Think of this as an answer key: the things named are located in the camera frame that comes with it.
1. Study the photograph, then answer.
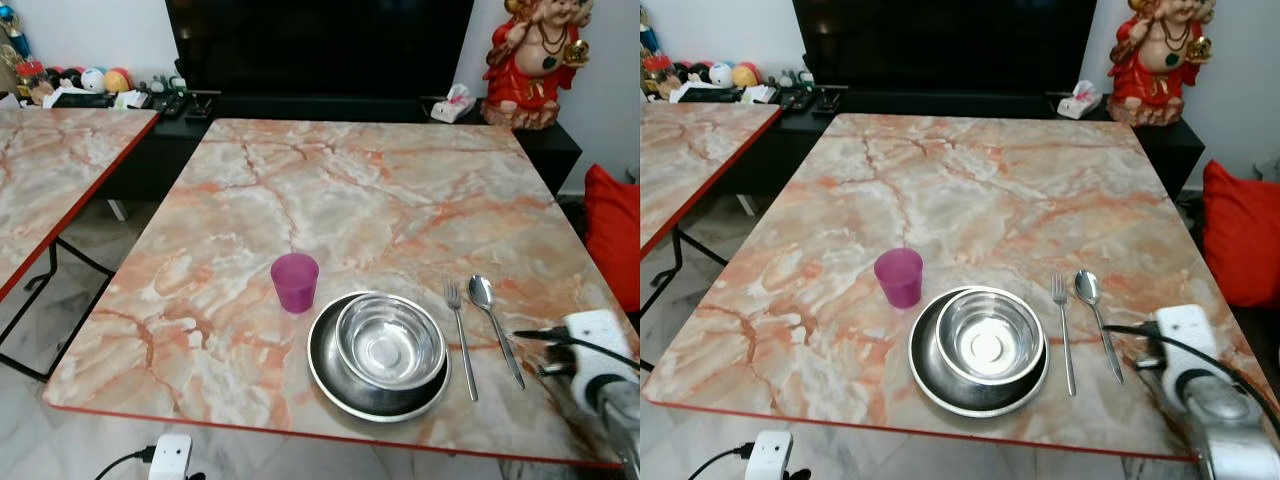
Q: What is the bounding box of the steel spoon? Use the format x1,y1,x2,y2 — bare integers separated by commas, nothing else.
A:
1074,269,1125,385
468,275,527,391

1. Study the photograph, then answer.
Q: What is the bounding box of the steel fork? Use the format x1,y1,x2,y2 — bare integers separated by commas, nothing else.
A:
444,280,480,403
1051,273,1078,397

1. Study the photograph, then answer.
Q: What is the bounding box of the red cushion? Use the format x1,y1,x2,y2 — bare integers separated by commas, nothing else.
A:
1200,160,1280,309
584,163,641,313

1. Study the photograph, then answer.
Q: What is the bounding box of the steel bowl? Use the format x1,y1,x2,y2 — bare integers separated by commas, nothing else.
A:
335,294,448,392
936,288,1046,386

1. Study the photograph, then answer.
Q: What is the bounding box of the steel plate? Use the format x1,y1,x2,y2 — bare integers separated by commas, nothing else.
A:
307,291,453,423
908,285,1051,419

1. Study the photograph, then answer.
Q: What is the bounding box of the purple plastic cup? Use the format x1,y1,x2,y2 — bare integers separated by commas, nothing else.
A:
270,252,320,315
874,247,925,310

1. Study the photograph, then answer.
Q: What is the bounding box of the white tissue pack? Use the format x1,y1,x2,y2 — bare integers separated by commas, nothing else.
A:
1057,80,1104,121
445,83,477,124

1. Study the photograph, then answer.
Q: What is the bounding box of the red laughing Buddha statue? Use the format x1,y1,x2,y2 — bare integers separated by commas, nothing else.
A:
1107,0,1216,128
482,0,593,131

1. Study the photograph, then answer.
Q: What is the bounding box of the red-lidded jar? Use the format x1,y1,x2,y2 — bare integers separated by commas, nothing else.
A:
18,60,47,103
645,55,674,98

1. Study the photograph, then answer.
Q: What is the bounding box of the black television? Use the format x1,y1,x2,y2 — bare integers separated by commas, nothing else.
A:
165,0,476,99
792,0,1098,96

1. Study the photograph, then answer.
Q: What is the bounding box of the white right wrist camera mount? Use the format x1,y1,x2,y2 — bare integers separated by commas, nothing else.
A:
563,309,639,391
1155,304,1241,401

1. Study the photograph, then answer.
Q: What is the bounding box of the black metal table frame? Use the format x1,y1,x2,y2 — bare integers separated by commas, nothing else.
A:
640,228,731,323
0,235,116,381

